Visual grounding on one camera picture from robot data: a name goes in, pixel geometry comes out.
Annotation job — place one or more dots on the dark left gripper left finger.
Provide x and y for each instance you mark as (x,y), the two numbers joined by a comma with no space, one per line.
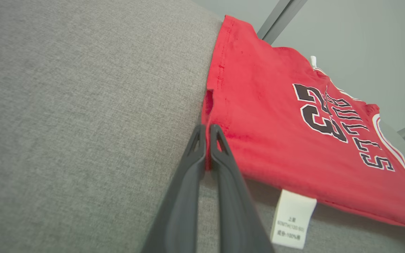
(181,211)

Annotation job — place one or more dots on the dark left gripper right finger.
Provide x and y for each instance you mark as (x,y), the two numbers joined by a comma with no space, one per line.
(237,218)

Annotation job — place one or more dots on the red and white jersey garment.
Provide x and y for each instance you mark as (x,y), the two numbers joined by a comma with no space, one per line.
(276,123)

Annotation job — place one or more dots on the grey fabric sofa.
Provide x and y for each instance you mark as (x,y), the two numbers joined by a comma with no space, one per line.
(83,123)

